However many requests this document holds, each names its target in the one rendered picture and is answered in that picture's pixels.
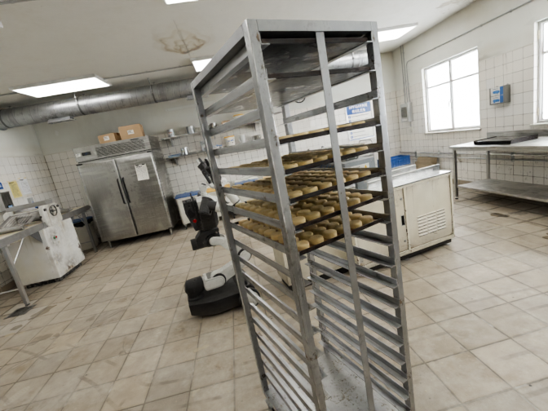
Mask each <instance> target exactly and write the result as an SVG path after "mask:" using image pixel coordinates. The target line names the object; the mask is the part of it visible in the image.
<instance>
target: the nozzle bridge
mask: <svg viewBox="0 0 548 411"><path fill-rule="evenodd" d="M341 163H342V168H358V167H375V160H374V157H359V158H357V159H354V160H350V161H341ZM333 166H334V163H329V164H326V165H323V166H317V167H313V168H326V167H327V168H329V167H330V168H333ZM355 186H356V189H365V190H369V186H368V180H365V181H362V182H359V183H355Z"/></svg>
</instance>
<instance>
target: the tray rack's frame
mask: <svg viewBox="0 0 548 411"><path fill-rule="evenodd" d="M370 32H372V37H373V42H371V43H370V44H368V45H366V49H367V56H368V64H369V63H371V62H374V61H375V68H376V71H374V72H371V73H369V78H370V86H371V91H374V90H377V89H378V99H373V100H372V101H373V116H374V117H381V123H382V124H381V125H380V126H375V131H376V139H377V143H382V142H383V147H384V151H381V152H378V161H379V167H386V171H387V175H386V176H383V177H381V185H382V191H388V194H389V199H388V200H386V201H384V202H383V206H384V214H390V215H391V223H388V224H386V230H387V236H392V237H393V241H394V245H391V246H388V252H389V257H391V258H394V259H396V266H394V267H392V268H391V277H392V278H395V279H397V281H398V287H396V288H394V289H393V297H394V298H397V299H399V300H400V307H398V308H396V309H395V313H396V317H398V318H400V319H401V320H402V326H401V327H399V328H398V329H397V334H398V335H399V336H401V337H402V338H403V339H404V345H403V346H402V347H399V350H400V354H402V355H403V356H405V359H406V363H405V364H403V365H402V366H401V370H402V371H403V372H405V373H406V374H407V376H408V381H406V382H405V383H403V388H405V389H406V390H407V391H409V398H408V399H407V400H405V401H404V402H405V404H406V405H408V406H409V407H410V408H411V411H416V410H415V402H414V393H413V378H412V370H411V361H410V353H409V337H408V329H407V320H406V311H405V303H404V287H403V279H402V271H401V262H400V247H399V238H398V230H397V222H396V206H395V197H394V188H393V180H392V172H391V156H390V148H389V139H388V131H387V115H386V107H385V99H384V90H383V82H382V66H381V57H380V49H379V40H378V25H377V21H349V20H266V19H245V21H244V22H243V23H242V24H241V25H240V27H239V28H238V29H237V30H236V31H235V33H234V34H233V35H232V36H231V37H230V38H229V39H228V40H227V41H226V42H225V44H224V45H223V46H222V47H221V48H220V50H219V51H218V52H217V53H216V54H215V56H214V57H213V58H212V59H211V60H210V62H209V63H208V64H207V65H206V66H205V67H204V68H203V69H202V70H201V71H200V73H199V74H198V75H197V76H196V77H195V79H194V80H193V81H192V86H193V89H197V88H200V89H201V88H202V87H203V86H204V85H205V84H206V83H207V82H208V81H209V80H210V79H211V78H212V77H213V76H214V75H215V74H216V73H217V72H218V71H219V70H220V69H221V68H222V67H223V66H224V65H225V64H226V63H227V62H228V61H229V60H230V59H231V58H232V57H233V56H234V55H235V54H236V53H237V52H239V51H240V50H241V49H242V48H243V47H244V46H245V45H246V49H247V53H248V58H249V62H250V70H251V75H252V79H253V83H254V91H255V96H256V100H257V105H258V109H259V117H260V121H261V126H262V131H263V138H264V143H265V147H266V152H267V159H268V164H269V169H270V173H271V177H272V186H273V190H274V194H275V198H276V207H277V211H278V215H279V220H280V225H281V232H282V236H283V242H284V246H285V253H286V258H287V263H288V267H289V274H290V279H291V284H292V288H293V292H294V301H295V305H296V309H297V313H298V322H299V326H300V330H301V335H302V340H303V347H304V351H305V356H306V361H307V365H306V364H305V363H303V364H302V366H303V367H304V368H305V369H306V370H307V371H308V373H309V378H310V382H311V384H310V383H309V382H308V381H307V380H306V379H305V378H304V377H303V376H302V374H301V373H300V372H299V371H298V370H296V369H294V371H295V372H296V374H297V375H298V376H299V377H300V378H301V379H302V380H303V381H304V382H305V383H306V384H307V385H308V386H309V387H310V389H311V390H312V394H313V399H314V403H315V404H314V403H313V402H312V401H311V400H310V398H309V397H308V396H307V395H306V394H305V392H304V391H303V390H302V389H301V388H300V386H299V385H298V384H297V383H296V382H295V381H294V380H293V379H292V378H291V377H290V375H289V374H288V373H287V375H288V376H289V378H290V379H291V380H292V381H293V382H294V384H295V385H296V386H297V387H298V389H299V390H300V391H301V392H302V393H303V394H304V395H305V396H306V397H307V399H308V400H309V401H310V402H311V403H312V405H313V406H314V407H315V408H316V411H327V409H326V407H327V408H328V409H329V410H330V411H399V410H398V409H397V408H396V407H394V406H393V405H392V404H391V403H389V402H388V401H387V400H386V399H385V398H383V397H382V396H381V395H380V394H378V393H377V392H376V391H375V390H374V389H373V388H372V383H371V377H370V371H369V360H368V353H367V347H366V341H365V330H364V324H363V317H362V311H361V305H360V294H359V288H358V281H357V275H356V264H355V258H354V252H353V245H352V239H351V228H350V222H349V216H348V209H347V199H346V192H345V186H344V180H343V168H342V163H341V156H340V150H339V144H338V132H337V127H336V121H335V114H334V103H333V96H332V91H331V85H330V78H329V67H328V60H327V55H326V49H325V38H361V37H363V36H364V35H366V34H368V33H370ZM259 33H260V37H261V39H273V38H316V44H317V50H318V56H319V61H320V72H321V78H322V84H323V90H324V96H325V107H326V112H327V118H328V124H329V135H330V141H331V147H332V153H333V159H334V169H335V175H336V181H337V188H338V199H339V205H340V210H341V216H342V227H343V233H344V239H345V245H346V251H347V261H348V267H349V273H350V279H351V290H352V296H353V302H354V308H355V314H356V324H357V330H358V336H359V342H360V353H361V359H362V365H363V371H364V377H365V380H362V379H361V378H360V377H359V376H357V375H356V374H355V373H354V372H352V371H351V370H350V369H349V368H348V367H347V366H346V365H345V364H344V363H342V362H341V361H340V360H339V359H338V358H336V357H335V356H334V355H333V354H331V353H330V352H328V353H326V352H324V351H322V352H324V355H322V356H320V357H318V358H317V354H316V346H315V342H314V337H313V332H312V324H311V319H310V315H309V310H308V305H307V297H306V292H305V287H304V283H303V274H302V269H301V265H300V260H299V256H298V247H297V242H296V238H295V233H294V225H293V220H292V215H291V211H290V206H289V198H288V193H287V188H286V183H285V175H284V171H283V165H282V161H281V153H280V148H279V144H278V138H277V134H276V126H275V121H274V116H273V111H272V103H271V98H270V94H269V89H268V84H267V76H266V71H265V67H264V62H263V53H262V49H261V44H260V40H259ZM319 367H320V368H321V369H322V370H323V371H324V372H325V373H327V374H328V376H327V377H325V378H323V379H322V380H321V377H320V369H319ZM268 388H269V390H267V391H265V396H266V397H267V398H266V399H265V402H266V403H267V405H268V408H269V411H272V408H274V409H275V411H290V410H289V408H288V407H287V406H286V404H285V402H284V401H283V400H282V399H281V398H280V396H279V395H278V393H277V392H276V390H275V389H274V388H273V386H272V384H269V385H268ZM323 388H324V389H326V390H327V392H328V393H329V394H330V395H331V397H330V398H328V399H327V400H325V396H324V392H323Z"/></svg>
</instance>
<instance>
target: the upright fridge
mask: <svg viewBox="0 0 548 411"><path fill-rule="evenodd" d="M73 154H74V156H75V159H76V162H77V165H76V166H77V169H78V172H79V175H80V177H81V179H82V183H83V186H84V188H85V191H86V195H87V198H88V201H89V203H90V206H91V210H92V213H93V215H94V218H95V222H96V225H97V228H98V230H99V234H100V237H101V240H102V243H107V242H108V244H109V246H110V248H112V244H111V241H117V240H121V239H125V238H129V237H133V236H140V235H143V234H148V233H151V232H159V231H162V230H166V229H169V230H170V233H171V235H172V234H173V233H172V228H174V226H175V224H176V225H177V226H176V227H178V221H179V213H178V210H177V207H176V204H175V198H174V195H173V192H172V188H171V186H170V180H169V176H168V174H167V170H166V165H165V162H164V158H163V155H162V152H161V147H160V144H159V140H158V137H155V136H150V135H145V136H141V137H136V138H132V139H124V140H118V141H114V142H109V143H105V144H96V145H91V146H87V147H82V148H74V149H73ZM142 164H146V166H147V170H148V177H149V179H144V180H139V181H138V177H137V174H136V170H135V166H136V165H142Z"/></svg>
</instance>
